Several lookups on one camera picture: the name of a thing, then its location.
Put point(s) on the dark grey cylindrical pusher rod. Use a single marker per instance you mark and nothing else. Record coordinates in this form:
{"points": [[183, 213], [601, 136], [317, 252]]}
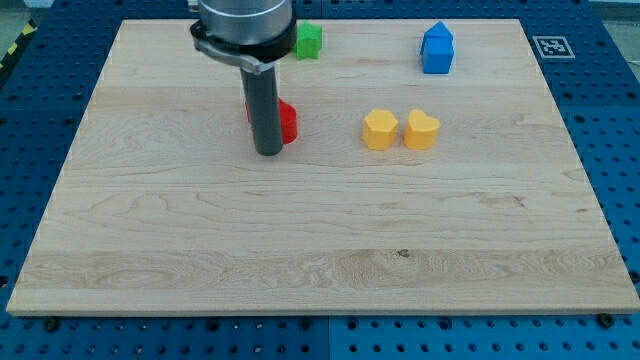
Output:
{"points": [[262, 104]]}

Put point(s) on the green star block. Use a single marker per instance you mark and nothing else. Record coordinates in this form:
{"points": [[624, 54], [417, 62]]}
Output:
{"points": [[309, 41]]}

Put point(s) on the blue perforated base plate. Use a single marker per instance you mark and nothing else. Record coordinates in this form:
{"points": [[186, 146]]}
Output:
{"points": [[45, 87]]}

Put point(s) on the red circle block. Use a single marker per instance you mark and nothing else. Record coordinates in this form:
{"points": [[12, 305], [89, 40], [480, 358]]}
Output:
{"points": [[288, 123]]}

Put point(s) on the yellow hexagon block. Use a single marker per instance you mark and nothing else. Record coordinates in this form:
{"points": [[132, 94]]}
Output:
{"points": [[379, 129]]}

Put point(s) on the yellow heart block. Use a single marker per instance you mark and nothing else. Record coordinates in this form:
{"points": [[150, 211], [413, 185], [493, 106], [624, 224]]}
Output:
{"points": [[421, 131]]}

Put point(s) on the white fiducial marker tag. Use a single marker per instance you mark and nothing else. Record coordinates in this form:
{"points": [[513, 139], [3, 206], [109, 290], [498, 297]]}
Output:
{"points": [[553, 47]]}

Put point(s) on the blue house-shaped block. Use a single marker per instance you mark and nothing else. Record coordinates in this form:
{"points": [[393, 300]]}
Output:
{"points": [[437, 50]]}

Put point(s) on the light wooden board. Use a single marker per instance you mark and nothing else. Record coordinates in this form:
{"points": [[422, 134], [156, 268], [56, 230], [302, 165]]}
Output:
{"points": [[163, 207]]}

